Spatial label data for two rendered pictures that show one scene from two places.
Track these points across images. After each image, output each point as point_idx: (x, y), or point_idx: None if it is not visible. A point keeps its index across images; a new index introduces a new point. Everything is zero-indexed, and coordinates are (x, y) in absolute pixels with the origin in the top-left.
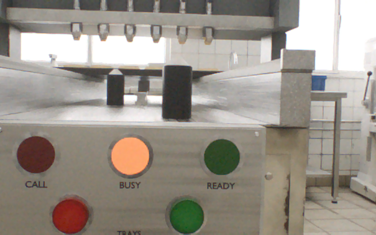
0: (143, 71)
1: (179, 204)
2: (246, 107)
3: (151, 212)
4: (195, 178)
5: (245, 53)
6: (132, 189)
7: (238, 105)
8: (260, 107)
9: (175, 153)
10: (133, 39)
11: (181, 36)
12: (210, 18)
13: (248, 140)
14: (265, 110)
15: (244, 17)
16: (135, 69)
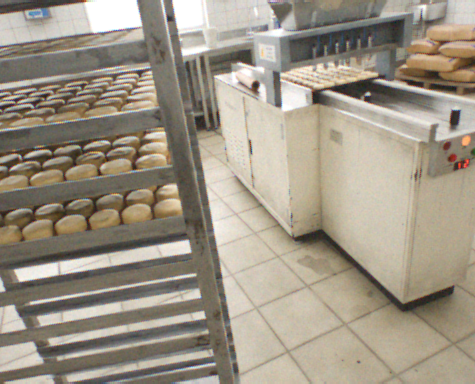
0: (351, 83)
1: None
2: (461, 112)
3: (467, 152)
4: None
5: (256, 5)
6: (464, 148)
7: (450, 109)
8: None
9: (474, 137)
10: (178, 8)
11: (359, 60)
12: (372, 49)
13: None
14: None
15: (386, 45)
16: (348, 83)
